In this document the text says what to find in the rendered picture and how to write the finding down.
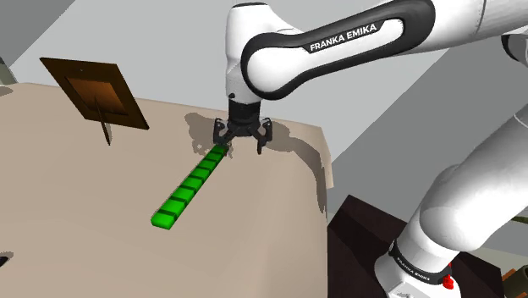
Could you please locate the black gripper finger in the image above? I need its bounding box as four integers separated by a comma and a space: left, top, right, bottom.
212, 118, 231, 146
252, 118, 273, 156

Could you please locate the green segmented bar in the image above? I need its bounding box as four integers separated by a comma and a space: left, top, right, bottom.
150, 144, 230, 231

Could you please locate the dark robot stand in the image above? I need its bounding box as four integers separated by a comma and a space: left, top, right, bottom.
327, 194, 507, 298

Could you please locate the beige table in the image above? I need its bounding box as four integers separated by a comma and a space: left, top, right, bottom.
0, 82, 334, 298

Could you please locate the brown picture frame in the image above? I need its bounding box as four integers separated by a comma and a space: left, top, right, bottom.
39, 57, 151, 146

